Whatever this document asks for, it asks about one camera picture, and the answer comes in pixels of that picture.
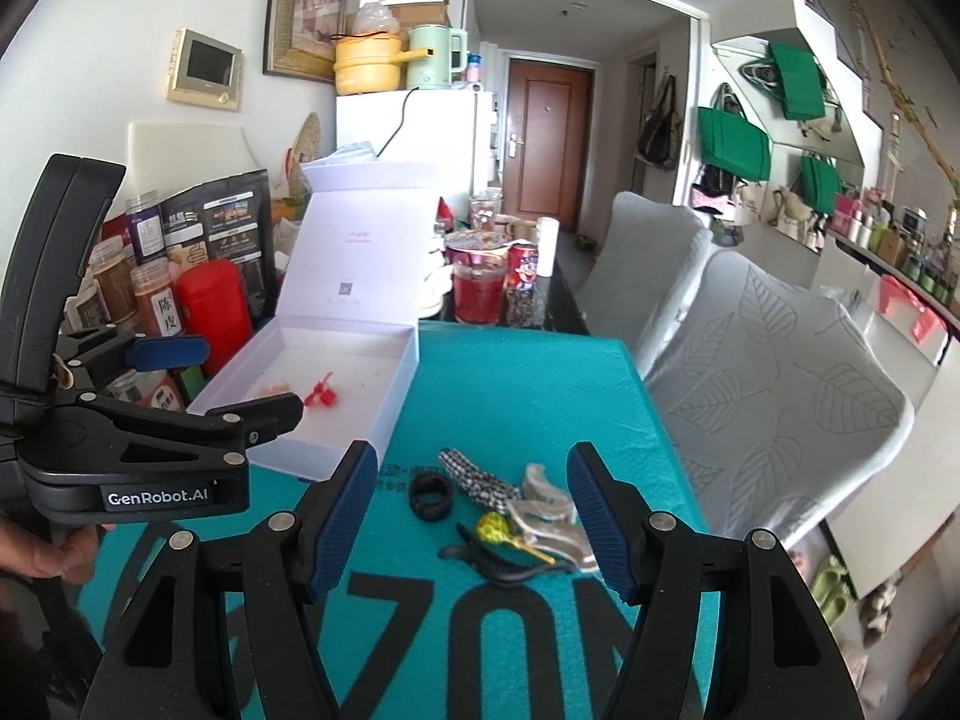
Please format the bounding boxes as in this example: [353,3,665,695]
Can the cardboard boxes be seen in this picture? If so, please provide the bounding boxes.
[360,0,455,32]

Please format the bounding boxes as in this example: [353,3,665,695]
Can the houndstooth fabric hair tie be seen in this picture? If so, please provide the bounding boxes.
[437,448,521,509]

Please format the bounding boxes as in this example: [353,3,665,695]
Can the black printed pouch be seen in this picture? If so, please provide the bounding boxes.
[160,169,281,331]

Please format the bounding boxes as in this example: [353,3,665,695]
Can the black power cable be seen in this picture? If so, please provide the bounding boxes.
[373,87,422,160]

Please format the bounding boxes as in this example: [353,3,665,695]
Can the framed picture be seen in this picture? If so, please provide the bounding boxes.
[262,0,352,83]

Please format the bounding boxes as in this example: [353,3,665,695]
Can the bamboo branch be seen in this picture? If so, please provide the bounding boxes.
[847,0,960,185]

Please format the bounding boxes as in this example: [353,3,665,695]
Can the white fridge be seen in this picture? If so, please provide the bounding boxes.
[335,90,496,201]

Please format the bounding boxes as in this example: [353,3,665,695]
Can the green tote bag in mirror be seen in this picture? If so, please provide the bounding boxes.
[770,41,827,122]

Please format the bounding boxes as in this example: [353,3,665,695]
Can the brown door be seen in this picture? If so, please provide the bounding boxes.
[501,58,598,235]

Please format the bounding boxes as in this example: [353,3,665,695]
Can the plastic cup of red drink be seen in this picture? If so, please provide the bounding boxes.
[450,253,509,327]

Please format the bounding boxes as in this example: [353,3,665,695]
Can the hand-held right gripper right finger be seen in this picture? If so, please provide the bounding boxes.
[568,441,875,720]

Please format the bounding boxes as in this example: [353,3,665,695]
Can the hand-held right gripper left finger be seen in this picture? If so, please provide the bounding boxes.
[79,441,378,720]

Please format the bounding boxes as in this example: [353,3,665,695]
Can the instant noodle bowl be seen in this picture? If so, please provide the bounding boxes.
[444,231,512,260]

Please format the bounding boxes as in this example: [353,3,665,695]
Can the red canister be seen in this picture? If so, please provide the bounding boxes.
[176,259,254,377]

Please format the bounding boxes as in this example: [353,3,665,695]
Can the large green tote bag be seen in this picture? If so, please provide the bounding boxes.
[697,106,774,183]

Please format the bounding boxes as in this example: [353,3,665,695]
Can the person's left hand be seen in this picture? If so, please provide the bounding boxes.
[0,516,102,584]

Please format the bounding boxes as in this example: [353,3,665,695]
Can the green slippers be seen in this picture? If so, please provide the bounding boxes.
[808,555,853,620]

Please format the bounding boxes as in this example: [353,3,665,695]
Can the dark hanging handbag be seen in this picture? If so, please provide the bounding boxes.
[637,75,683,170]

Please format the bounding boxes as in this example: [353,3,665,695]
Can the white label orange jar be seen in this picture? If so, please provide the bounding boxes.
[131,255,188,340]

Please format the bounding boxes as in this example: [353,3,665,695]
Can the small green tote bag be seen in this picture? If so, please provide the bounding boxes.
[799,154,845,215]

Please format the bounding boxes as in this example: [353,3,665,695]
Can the white gift box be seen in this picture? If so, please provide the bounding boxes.
[187,160,441,482]

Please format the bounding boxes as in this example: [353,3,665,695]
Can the yellow cooking pot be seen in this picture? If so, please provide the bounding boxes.
[334,31,436,96]

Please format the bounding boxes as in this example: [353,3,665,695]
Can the grey leaf pattern chair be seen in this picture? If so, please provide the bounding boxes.
[577,191,713,380]
[646,249,916,550]

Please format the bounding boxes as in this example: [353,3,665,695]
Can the clear claw hair clip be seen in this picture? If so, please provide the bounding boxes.
[504,499,601,575]

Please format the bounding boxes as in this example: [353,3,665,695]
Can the teal printed table mat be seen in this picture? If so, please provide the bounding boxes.
[75,326,710,720]

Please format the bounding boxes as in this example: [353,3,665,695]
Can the row of cosmetic bottles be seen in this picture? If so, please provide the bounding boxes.
[825,186,960,310]

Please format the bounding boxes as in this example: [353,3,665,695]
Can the green electric kettle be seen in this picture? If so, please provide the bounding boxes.
[405,24,468,91]

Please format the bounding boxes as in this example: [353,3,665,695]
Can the black ring hair tie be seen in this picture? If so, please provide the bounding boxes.
[409,467,454,521]

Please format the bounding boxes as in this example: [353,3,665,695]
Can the white paper roll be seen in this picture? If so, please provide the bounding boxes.
[536,216,560,277]

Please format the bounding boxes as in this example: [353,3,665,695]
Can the woven straw fan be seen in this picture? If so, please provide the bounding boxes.
[285,112,324,190]

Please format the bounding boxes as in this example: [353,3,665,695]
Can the orange powder plastic jar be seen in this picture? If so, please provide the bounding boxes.
[105,369,187,415]

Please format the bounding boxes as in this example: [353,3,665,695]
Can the yellow hair clip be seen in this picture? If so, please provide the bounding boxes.
[476,511,554,566]

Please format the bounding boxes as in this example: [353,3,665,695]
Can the black claw hair clip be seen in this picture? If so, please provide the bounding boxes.
[437,523,572,586]

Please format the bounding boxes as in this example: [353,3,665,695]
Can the brown spice jar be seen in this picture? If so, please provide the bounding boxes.
[90,236,140,325]

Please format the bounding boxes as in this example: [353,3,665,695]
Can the gold intercom panel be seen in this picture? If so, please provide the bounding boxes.
[165,28,245,112]

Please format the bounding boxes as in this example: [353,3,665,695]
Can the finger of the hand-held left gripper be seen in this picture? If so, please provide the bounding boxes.
[75,390,305,477]
[56,334,212,392]

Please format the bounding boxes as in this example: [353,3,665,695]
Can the white cabinet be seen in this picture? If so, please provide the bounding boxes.
[814,240,960,602]

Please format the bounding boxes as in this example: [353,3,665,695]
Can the red soda can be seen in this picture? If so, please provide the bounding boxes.
[508,240,542,295]

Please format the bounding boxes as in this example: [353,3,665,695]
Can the purple label jar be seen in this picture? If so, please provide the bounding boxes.
[124,191,167,266]

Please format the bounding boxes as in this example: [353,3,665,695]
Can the dark label grain jar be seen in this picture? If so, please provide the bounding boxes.
[64,286,112,332]

